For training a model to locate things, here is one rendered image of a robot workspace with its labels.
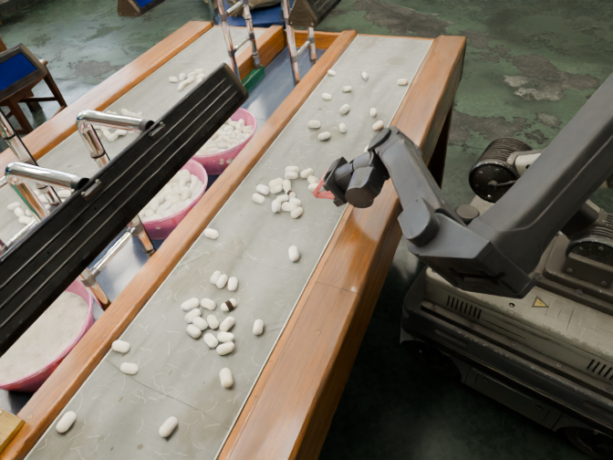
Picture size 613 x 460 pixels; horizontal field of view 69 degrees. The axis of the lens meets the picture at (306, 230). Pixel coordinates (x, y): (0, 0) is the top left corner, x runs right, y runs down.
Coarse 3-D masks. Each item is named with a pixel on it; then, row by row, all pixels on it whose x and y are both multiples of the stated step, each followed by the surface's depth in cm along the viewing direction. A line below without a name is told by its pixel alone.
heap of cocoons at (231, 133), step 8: (240, 120) 140; (224, 128) 138; (232, 128) 138; (240, 128) 137; (248, 128) 137; (216, 136) 136; (224, 136) 135; (232, 136) 134; (240, 136) 134; (208, 144) 132; (216, 144) 133; (224, 144) 131; (232, 144) 131; (200, 152) 130; (208, 152) 130; (232, 160) 129
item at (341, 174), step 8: (344, 160) 99; (352, 160) 94; (336, 168) 97; (344, 168) 94; (352, 168) 92; (328, 176) 95; (336, 176) 95; (344, 176) 93; (328, 184) 94; (336, 184) 95; (344, 184) 94; (336, 192) 94; (344, 192) 96; (336, 200) 95; (344, 200) 95
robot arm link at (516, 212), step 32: (608, 96) 42; (576, 128) 43; (608, 128) 41; (544, 160) 44; (576, 160) 41; (608, 160) 41; (512, 192) 45; (544, 192) 42; (576, 192) 42; (448, 224) 49; (480, 224) 45; (512, 224) 42; (544, 224) 42; (448, 256) 45; (480, 256) 42; (512, 256) 43; (480, 288) 48; (512, 288) 44
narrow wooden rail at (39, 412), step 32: (352, 32) 174; (320, 64) 157; (288, 96) 143; (256, 160) 123; (224, 192) 112; (192, 224) 105; (160, 256) 98; (128, 288) 93; (128, 320) 89; (96, 352) 83; (64, 384) 79; (32, 416) 75
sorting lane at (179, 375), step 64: (384, 64) 158; (320, 128) 133; (384, 128) 129; (256, 192) 115; (320, 192) 112; (192, 256) 101; (256, 256) 99; (320, 256) 97; (128, 384) 80; (192, 384) 79; (64, 448) 73; (128, 448) 72; (192, 448) 71
